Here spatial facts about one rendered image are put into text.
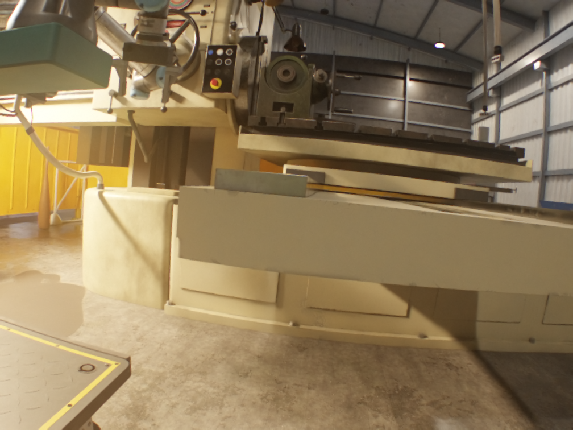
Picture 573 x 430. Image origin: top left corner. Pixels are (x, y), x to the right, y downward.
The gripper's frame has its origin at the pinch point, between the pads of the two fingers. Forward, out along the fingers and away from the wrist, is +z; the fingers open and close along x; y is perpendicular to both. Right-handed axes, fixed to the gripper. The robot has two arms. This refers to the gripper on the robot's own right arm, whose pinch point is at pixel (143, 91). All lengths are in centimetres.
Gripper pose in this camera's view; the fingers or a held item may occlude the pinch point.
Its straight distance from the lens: 101.8
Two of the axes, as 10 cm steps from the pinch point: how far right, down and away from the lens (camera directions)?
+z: -2.1, 8.6, 4.7
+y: -0.8, 4.6, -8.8
